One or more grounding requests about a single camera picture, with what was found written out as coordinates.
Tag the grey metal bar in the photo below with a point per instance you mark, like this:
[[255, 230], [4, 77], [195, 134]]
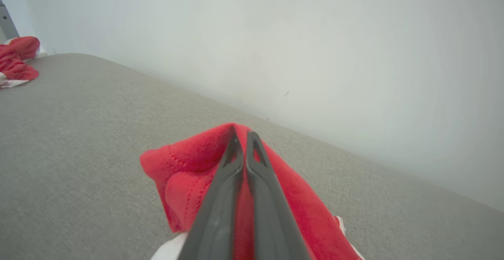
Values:
[[7, 23]]

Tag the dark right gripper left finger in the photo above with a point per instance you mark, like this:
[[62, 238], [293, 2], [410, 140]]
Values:
[[216, 228]]

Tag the red basketball jersey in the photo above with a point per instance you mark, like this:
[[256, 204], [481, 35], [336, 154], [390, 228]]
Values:
[[189, 165]]

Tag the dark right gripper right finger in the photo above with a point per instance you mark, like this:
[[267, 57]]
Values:
[[271, 232]]

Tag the red shorts with white stripes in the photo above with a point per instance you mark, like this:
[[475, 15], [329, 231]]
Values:
[[15, 61]]

